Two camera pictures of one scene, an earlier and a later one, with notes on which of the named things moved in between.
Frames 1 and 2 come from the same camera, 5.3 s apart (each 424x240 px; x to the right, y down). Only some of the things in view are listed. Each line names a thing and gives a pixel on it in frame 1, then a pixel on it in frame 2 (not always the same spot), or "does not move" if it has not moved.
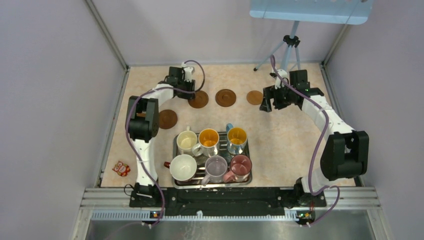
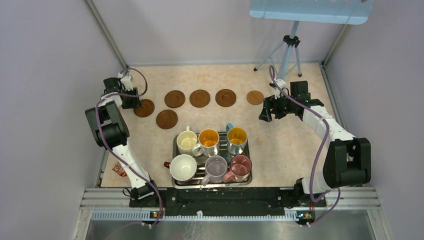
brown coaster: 225,97 does not move
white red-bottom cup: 182,167 does not move
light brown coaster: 254,97 does not move
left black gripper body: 185,85 to 131,102
